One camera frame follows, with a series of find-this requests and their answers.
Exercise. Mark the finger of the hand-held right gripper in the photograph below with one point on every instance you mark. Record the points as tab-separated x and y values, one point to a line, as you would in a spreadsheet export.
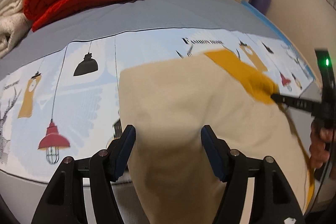
294	102

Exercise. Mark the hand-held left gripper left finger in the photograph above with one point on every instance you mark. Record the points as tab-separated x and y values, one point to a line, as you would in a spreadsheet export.
124	153

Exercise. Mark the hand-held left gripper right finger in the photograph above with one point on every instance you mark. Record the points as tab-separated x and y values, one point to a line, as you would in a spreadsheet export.
213	154

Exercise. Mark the beige and yellow hooded jacket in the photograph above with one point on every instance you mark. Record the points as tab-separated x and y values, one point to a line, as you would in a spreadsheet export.
183	108

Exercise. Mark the person's right hand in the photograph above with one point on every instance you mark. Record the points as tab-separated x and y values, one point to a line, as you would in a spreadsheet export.
319	148

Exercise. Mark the printed lamp pattern bed sheet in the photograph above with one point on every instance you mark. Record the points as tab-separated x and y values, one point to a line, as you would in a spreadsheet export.
78	98

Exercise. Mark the grey bed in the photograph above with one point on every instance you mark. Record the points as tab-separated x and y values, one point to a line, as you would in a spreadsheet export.
170	8

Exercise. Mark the cream fluffy blanket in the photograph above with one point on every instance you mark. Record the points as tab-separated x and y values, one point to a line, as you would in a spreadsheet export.
10	16

